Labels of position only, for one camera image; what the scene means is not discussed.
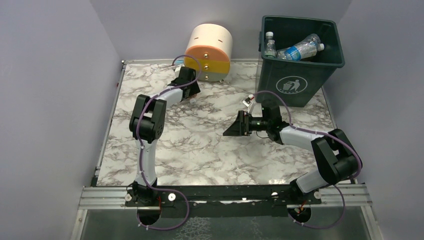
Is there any blue cap clear bottle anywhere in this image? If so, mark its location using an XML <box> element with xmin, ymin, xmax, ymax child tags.
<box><xmin>276</xmin><ymin>33</ymin><xmax>325</xmax><ymax>61</ymax></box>

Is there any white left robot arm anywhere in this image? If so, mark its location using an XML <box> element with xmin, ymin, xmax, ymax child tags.
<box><xmin>129</xmin><ymin>66</ymin><xmax>200</xmax><ymax>204</ymax></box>

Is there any dark green plastic bin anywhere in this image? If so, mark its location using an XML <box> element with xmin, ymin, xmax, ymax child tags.
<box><xmin>255</xmin><ymin>15</ymin><xmax>345</xmax><ymax>107</ymax></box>

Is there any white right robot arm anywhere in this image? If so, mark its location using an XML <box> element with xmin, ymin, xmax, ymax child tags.
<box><xmin>223</xmin><ymin>105</ymin><xmax>362</xmax><ymax>199</ymax></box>

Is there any cream orange round drawer box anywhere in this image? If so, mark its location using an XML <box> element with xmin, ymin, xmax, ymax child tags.
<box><xmin>183</xmin><ymin>23</ymin><xmax>233</xmax><ymax>82</ymax></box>

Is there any green label bottle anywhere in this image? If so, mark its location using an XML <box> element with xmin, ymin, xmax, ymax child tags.
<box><xmin>264</xmin><ymin>31</ymin><xmax>277</xmax><ymax>58</ymax></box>

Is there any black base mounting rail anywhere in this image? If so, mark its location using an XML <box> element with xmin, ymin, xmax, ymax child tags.
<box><xmin>124</xmin><ymin>181</ymin><xmax>322</xmax><ymax>225</ymax></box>

